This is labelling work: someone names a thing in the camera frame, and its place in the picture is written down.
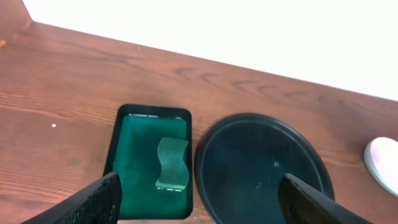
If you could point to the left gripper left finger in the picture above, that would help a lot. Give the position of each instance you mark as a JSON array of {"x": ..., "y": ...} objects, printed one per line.
[{"x": 98, "y": 203}]

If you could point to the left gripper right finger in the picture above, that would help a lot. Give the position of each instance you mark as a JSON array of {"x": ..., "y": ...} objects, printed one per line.
[{"x": 300, "y": 203}]

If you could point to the yellow green sponge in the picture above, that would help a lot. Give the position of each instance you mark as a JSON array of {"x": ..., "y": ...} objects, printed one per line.
[{"x": 174, "y": 174}]

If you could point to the white plate with green stain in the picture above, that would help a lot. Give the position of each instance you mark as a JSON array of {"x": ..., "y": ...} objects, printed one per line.
[{"x": 380, "y": 158}]

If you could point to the black rectangular water tray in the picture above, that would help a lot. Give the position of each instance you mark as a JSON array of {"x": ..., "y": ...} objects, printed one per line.
[{"x": 132, "y": 154}]

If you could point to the round black tray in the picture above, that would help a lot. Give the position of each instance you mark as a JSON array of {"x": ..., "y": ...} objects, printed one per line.
[{"x": 242, "y": 159}]

